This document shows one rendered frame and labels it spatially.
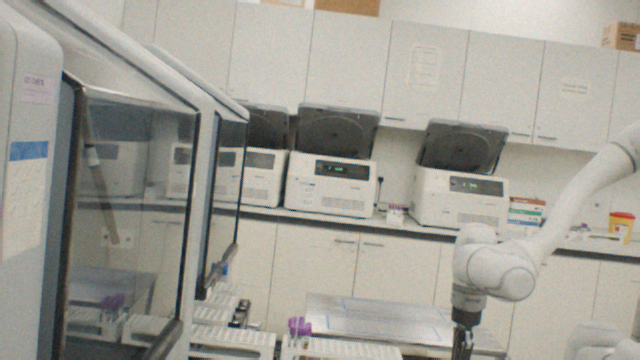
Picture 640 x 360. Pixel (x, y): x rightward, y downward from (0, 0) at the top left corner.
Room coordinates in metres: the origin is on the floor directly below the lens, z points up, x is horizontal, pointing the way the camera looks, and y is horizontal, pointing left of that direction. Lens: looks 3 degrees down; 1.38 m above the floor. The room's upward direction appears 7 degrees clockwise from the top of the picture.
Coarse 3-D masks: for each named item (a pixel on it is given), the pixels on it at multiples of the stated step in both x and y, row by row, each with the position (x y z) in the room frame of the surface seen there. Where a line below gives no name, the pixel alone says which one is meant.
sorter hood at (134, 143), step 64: (64, 64) 0.64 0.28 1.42; (128, 64) 1.12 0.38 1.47; (128, 128) 0.74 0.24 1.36; (192, 128) 1.12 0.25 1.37; (128, 192) 0.77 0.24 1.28; (192, 192) 1.17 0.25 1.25; (64, 256) 0.58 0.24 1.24; (128, 256) 0.79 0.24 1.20; (64, 320) 0.58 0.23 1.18; (128, 320) 0.82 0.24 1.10
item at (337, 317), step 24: (312, 312) 1.95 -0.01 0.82; (336, 312) 1.98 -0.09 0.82; (360, 312) 2.02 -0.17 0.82; (384, 312) 2.05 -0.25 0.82; (408, 312) 2.09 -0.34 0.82; (432, 312) 2.12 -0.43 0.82; (312, 336) 1.76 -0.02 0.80; (336, 336) 1.76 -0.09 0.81; (360, 336) 1.77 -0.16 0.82; (384, 336) 1.79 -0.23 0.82; (408, 336) 1.82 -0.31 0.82; (432, 336) 1.84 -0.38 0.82; (480, 336) 1.90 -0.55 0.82
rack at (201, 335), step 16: (192, 336) 1.46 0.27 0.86; (208, 336) 1.48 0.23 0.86; (224, 336) 1.50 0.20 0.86; (240, 336) 1.51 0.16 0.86; (256, 336) 1.52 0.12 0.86; (272, 336) 1.54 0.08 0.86; (192, 352) 1.46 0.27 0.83; (208, 352) 1.52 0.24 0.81; (224, 352) 1.54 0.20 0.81; (240, 352) 1.55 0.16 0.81; (256, 352) 1.56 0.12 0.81; (272, 352) 1.47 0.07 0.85
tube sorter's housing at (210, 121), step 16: (96, 16) 1.32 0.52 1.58; (144, 48) 1.41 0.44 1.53; (160, 48) 2.05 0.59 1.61; (176, 64) 2.04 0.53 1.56; (192, 80) 2.04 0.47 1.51; (208, 96) 1.37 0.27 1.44; (224, 96) 2.05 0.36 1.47; (208, 112) 1.34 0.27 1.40; (240, 112) 2.04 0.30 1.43; (208, 128) 1.37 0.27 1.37; (208, 144) 1.39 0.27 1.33; (208, 160) 1.41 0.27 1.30; (208, 176) 2.04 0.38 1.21; (208, 192) 2.04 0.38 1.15; (208, 208) 2.04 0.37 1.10; (192, 224) 1.32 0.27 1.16; (192, 240) 1.33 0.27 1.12; (192, 256) 1.34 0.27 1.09; (192, 272) 1.36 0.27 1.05; (192, 288) 1.38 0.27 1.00; (192, 304) 1.40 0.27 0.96
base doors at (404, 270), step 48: (240, 240) 3.80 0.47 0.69; (288, 240) 3.80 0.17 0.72; (384, 240) 3.81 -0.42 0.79; (288, 288) 3.80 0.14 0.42; (336, 288) 3.80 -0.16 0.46; (384, 288) 3.81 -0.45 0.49; (432, 288) 3.82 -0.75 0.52; (576, 288) 3.84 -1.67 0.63; (624, 288) 3.85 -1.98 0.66; (528, 336) 3.83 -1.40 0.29
